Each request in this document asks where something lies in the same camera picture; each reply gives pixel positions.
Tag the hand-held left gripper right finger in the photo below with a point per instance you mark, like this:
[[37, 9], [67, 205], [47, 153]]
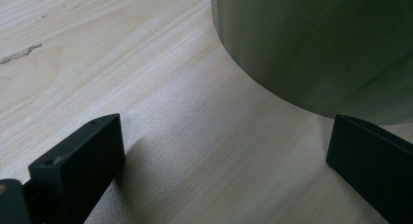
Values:
[[376, 165]]

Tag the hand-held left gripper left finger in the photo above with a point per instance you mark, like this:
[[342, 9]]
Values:
[[78, 165]]

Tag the green plastic trash bin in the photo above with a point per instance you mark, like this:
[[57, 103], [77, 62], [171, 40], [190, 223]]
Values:
[[311, 48]]

